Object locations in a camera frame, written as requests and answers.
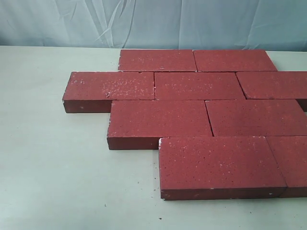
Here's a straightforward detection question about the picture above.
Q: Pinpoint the red brick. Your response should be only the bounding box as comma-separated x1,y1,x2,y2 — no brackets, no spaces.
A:
62,72,154,113
159,137,287,200
266,136,307,198
193,49,277,72
118,49,197,72
205,99,307,137
236,71,307,112
107,100,213,150

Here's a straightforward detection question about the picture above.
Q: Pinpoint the red brick moved to row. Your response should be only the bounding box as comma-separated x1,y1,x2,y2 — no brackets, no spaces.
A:
154,72,245,101

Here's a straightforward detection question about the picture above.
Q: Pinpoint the red brick under back stack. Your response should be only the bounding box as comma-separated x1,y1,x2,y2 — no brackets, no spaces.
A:
118,49,197,72

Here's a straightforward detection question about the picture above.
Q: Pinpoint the white backdrop cloth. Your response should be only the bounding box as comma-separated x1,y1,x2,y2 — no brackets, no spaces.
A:
0,0,307,51

